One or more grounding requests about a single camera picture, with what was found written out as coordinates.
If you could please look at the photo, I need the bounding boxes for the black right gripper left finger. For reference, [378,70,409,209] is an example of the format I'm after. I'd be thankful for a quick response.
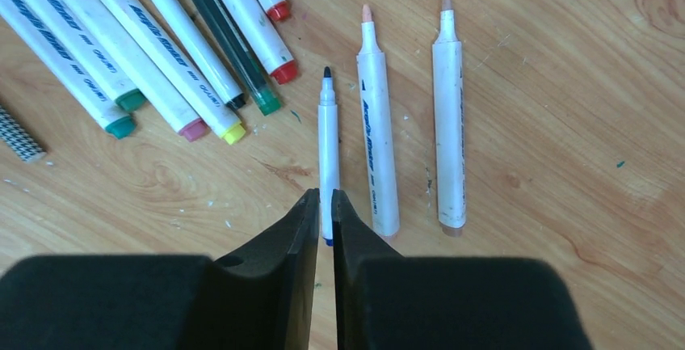
[1,189,319,349]

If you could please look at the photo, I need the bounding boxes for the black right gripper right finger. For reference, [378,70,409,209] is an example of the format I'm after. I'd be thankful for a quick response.
[332,190,592,349]

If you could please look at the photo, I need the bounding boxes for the blue capped thin pen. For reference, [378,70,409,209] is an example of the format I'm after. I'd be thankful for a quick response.
[317,66,340,247]

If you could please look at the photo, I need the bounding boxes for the beige capped white marker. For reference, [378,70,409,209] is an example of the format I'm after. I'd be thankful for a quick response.
[356,4,400,239]

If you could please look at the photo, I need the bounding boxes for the brown capped white marker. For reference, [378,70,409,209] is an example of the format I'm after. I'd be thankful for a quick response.
[432,0,466,237]

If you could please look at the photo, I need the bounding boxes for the red capped white marker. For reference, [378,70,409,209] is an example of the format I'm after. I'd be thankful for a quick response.
[221,0,298,85]

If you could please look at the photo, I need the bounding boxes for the houndstooth patterned pen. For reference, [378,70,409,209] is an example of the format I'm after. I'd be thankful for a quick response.
[1,107,47,163]

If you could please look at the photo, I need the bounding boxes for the clear green gel pen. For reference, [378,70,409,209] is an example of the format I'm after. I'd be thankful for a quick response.
[192,0,281,116]

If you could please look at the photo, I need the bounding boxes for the yellow capped white marker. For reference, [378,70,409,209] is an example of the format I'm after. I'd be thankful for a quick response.
[100,0,246,145]

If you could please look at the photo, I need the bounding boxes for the black capped white marker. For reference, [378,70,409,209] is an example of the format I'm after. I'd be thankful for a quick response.
[151,0,246,110]

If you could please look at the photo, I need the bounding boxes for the teal capped white marker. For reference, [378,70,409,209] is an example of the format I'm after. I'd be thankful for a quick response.
[1,0,136,139]

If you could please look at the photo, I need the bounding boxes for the pink capped white marker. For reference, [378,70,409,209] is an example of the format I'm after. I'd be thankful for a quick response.
[62,0,208,142]

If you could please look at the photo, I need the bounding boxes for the dark green capped marker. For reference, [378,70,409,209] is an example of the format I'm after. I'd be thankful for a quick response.
[24,0,146,112]

